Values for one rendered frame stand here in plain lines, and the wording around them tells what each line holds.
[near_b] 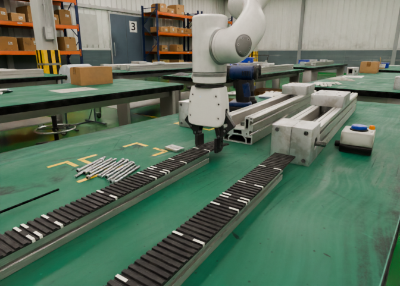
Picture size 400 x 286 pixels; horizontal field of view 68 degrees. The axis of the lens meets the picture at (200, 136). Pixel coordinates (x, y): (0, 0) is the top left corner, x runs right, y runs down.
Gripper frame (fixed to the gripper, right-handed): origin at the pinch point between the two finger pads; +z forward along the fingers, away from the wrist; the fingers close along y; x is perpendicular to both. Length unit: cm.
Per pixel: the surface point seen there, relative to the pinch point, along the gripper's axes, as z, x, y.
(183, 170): 2.9, -13.4, 1.4
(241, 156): 4.0, 6.0, 6.8
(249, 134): 0.9, 16.8, 3.9
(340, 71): 23, 771, -86
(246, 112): -3.7, 27.6, -2.2
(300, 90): -7, 74, 3
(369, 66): -5, 407, 4
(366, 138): -0.7, 24.8, 34.5
